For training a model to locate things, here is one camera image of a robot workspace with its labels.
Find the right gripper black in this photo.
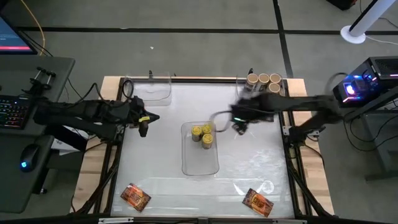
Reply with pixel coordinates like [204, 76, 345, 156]
[230, 93, 276, 124]

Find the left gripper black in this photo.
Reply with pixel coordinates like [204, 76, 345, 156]
[127, 95, 160, 126]

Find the large clear plastic bin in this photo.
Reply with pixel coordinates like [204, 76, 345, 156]
[180, 121, 220, 177]

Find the small clear plastic bin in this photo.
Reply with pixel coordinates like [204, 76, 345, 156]
[123, 73, 173, 107]
[235, 73, 286, 109]

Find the white box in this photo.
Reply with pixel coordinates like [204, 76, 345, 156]
[51, 124, 90, 156]

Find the black clamp stand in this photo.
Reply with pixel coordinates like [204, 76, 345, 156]
[21, 66, 57, 101]

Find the black computer case with lights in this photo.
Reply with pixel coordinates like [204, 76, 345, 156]
[331, 55, 398, 109]

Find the black computer mouse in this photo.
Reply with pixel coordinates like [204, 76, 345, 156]
[19, 144, 40, 173]

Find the white tower fan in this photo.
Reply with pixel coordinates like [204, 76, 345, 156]
[340, 0, 397, 45]

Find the backlit black keyboard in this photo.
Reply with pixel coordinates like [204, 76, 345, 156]
[0, 95, 33, 131]

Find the black floor object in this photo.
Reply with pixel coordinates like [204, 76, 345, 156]
[326, 0, 358, 12]

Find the grey equipment stand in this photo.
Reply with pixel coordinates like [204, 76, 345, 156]
[343, 86, 398, 181]

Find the dark grey desk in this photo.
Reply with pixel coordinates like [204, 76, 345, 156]
[0, 55, 76, 215]

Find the computer monitor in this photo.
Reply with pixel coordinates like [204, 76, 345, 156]
[0, 17, 37, 56]

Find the left camera black cable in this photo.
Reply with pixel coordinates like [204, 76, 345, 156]
[121, 79, 135, 101]

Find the camera black cable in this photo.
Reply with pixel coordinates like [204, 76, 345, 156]
[121, 79, 135, 101]
[210, 110, 234, 133]

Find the right camera black cable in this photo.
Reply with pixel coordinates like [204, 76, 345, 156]
[210, 110, 234, 133]

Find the black table frame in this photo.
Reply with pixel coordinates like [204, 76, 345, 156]
[71, 76, 335, 224]

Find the black floor cable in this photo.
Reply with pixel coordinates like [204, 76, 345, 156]
[66, 77, 103, 103]

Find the silver metal bracket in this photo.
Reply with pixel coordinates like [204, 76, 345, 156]
[98, 217, 135, 224]

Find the yellow cable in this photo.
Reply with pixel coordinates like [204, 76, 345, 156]
[20, 0, 46, 57]

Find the white fan cable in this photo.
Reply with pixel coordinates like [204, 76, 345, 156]
[365, 34, 398, 47]

